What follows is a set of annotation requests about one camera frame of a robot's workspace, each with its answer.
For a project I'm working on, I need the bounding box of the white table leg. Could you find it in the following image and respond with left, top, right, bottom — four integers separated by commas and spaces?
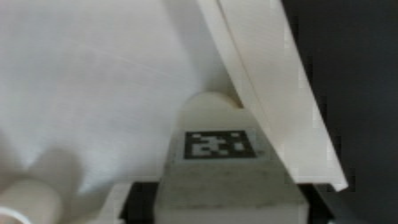
154, 92, 309, 224

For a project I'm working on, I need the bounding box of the white square tabletop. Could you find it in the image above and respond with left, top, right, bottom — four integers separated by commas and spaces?
0, 0, 348, 220

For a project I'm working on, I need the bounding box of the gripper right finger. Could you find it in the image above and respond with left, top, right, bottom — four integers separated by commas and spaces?
298, 184, 334, 224

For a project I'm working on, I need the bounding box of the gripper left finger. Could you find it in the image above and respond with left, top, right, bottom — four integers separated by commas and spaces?
119, 182, 160, 224

